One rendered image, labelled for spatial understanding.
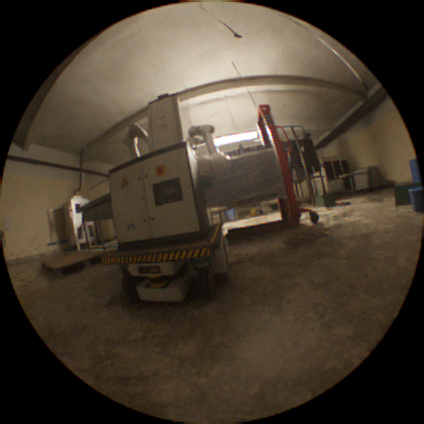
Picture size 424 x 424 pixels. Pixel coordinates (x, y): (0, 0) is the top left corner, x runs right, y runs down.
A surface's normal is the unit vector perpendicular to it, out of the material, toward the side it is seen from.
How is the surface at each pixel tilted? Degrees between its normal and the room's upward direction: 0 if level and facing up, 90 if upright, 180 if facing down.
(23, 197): 90
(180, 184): 90
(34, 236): 90
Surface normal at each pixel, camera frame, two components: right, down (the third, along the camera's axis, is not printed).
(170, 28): 0.19, 0.98
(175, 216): -0.09, 0.01
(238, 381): -0.19, -0.98
